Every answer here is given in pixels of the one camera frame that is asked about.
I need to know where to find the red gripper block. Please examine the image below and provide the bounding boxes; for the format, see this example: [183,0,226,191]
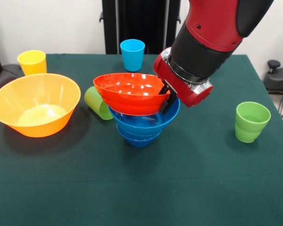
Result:
[153,47,214,115]

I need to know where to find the red-orange bowl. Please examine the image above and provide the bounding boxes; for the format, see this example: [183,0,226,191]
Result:
[93,73,171,116]

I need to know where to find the large blue bowl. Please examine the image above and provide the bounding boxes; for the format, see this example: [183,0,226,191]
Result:
[108,97,181,130]

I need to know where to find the small light blue bowl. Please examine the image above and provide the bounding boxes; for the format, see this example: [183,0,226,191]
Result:
[117,122,162,138]

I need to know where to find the small dark blue bowl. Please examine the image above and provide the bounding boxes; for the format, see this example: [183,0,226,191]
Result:
[117,128,161,148]

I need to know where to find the large yellow-orange bowl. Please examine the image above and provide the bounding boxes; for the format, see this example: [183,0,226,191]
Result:
[0,73,82,138]

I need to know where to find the light blue cup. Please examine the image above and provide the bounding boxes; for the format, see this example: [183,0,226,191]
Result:
[119,39,146,73]

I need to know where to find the smooth green cup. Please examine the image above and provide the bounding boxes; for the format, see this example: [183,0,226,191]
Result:
[84,86,114,121]

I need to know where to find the dark green tablecloth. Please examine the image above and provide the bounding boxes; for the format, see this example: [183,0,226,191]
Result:
[0,53,283,226]

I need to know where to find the ridged green cup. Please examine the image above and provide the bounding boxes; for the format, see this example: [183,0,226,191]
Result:
[234,101,272,144]

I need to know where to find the grey black stand base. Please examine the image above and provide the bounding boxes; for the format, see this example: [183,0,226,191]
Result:
[263,59,283,95]
[0,63,23,95]

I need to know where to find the yellow cup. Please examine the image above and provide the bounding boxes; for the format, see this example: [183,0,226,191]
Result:
[17,49,47,76]

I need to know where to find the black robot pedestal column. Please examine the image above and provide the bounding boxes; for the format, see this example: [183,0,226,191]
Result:
[99,0,191,55]

